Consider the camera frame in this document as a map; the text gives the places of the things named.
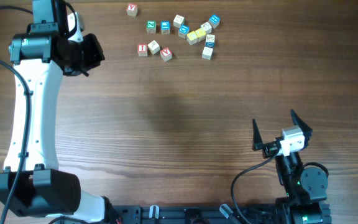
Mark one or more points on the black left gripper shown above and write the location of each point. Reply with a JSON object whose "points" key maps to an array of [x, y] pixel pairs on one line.
{"points": [[92, 43]]}

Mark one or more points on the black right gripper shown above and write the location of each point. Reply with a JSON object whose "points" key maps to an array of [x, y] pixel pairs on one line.
{"points": [[270, 148]]}

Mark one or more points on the red I wooden block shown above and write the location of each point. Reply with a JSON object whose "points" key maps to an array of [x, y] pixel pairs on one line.
{"points": [[142, 50]]}

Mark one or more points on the red A wooden block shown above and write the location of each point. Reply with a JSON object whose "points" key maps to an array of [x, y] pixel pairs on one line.
{"points": [[166, 54]]}

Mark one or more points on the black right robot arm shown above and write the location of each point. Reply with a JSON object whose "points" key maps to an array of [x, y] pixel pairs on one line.
{"points": [[304, 184]]}

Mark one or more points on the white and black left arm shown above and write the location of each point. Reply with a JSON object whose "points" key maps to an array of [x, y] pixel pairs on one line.
{"points": [[31, 183]]}

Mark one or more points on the red Y wooden block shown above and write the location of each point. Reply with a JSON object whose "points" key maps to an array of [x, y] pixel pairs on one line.
{"points": [[132, 9]]}

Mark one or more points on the violin picture wooden block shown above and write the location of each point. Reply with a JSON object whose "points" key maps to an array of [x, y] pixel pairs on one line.
{"points": [[153, 47]]}

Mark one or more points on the green Z wooden block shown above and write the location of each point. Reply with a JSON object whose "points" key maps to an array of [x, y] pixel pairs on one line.
{"points": [[151, 27]]}

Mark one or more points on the blue letter wooden block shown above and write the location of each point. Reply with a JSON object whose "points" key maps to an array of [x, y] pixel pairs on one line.
{"points": [[165, 27]]}

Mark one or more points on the plain leaf wooden block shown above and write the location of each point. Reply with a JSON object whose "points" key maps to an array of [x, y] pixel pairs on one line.
{"points": [[178, 21]]}

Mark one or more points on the blue D wooden block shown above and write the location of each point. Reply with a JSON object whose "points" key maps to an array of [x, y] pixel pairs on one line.
{"points": [[183, 31]]}

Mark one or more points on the plain wooden block lowest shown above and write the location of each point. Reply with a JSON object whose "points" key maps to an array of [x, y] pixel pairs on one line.
{"points": [[207, 53]]}

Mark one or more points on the yellow wooden block front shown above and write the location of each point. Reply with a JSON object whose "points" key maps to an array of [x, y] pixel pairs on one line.
{"points": [[192, 38]]}

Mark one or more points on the yellow wooden block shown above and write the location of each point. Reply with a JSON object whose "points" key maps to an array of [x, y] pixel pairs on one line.
{"points": [[201, 34], [192, 38]]}

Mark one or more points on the block with blue side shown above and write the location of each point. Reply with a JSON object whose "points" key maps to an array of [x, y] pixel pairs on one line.
{"points": [[210, 40]]}

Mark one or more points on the yellow wooden block rear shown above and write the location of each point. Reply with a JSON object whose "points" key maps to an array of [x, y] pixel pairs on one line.
{"points": [[201, 34]]}

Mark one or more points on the plain picture wooden block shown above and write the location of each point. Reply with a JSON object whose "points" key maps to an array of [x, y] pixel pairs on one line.
{"points": [[207, 27]]}

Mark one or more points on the blue top right block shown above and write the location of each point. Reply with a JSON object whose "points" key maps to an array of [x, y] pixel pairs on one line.
{"points": [[214, 21]]}

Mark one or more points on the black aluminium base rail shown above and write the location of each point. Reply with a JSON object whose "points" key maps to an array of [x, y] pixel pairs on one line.
{"points": [[257, 213]]}

